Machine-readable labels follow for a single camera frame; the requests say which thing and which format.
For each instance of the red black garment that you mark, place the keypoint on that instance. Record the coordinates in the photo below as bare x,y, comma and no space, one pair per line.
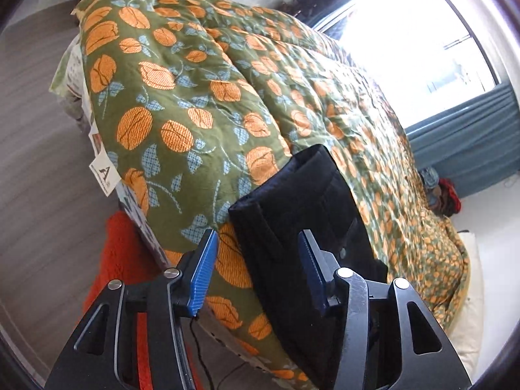
451,199

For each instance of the glass sliding window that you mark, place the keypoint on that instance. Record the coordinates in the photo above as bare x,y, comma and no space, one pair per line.
406,48

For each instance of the grey blue garment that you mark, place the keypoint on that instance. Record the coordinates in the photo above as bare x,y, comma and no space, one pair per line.
430,176

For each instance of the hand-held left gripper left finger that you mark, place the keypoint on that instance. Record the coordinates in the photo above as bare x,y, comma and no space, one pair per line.
203,280

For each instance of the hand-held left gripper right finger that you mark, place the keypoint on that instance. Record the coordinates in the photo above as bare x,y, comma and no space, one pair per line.
310,272

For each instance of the blue curtain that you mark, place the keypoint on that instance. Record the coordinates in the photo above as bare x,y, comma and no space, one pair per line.
467,138

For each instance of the green floral quilt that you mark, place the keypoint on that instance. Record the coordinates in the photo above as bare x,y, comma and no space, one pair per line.
203,89

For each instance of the leaf print bed sheet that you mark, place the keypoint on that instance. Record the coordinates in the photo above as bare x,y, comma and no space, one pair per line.
73,77

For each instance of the black pants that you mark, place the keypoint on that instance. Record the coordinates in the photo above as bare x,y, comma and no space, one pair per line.
292,211

